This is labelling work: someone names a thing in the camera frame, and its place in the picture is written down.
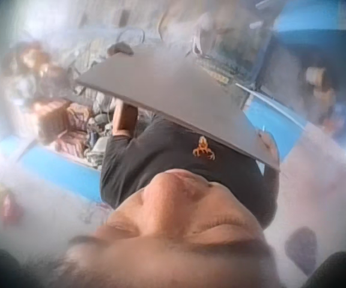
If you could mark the person's right hand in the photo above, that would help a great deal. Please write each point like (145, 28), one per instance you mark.
(269, 147)

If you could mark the person's left hand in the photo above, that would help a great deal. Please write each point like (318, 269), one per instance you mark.
(120, 48)

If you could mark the grey board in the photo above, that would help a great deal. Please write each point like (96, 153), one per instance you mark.
(176, 96)

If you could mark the white pen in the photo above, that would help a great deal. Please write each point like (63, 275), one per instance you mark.
(263, 129)

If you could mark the blue mat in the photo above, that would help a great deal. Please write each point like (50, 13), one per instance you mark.
(59, 172)
(276, 123)

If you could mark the white metal rod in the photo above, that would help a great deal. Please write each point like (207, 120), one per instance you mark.
(269, 103)

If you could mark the copper pots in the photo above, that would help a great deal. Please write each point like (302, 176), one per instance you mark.
(36, 61)

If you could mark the colourful printed box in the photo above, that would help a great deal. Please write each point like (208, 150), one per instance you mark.
(228, 57)

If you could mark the blue cabinet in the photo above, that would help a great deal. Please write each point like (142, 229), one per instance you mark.
(299, 33)

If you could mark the red bag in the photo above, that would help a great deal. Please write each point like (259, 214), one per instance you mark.
(8, 204)

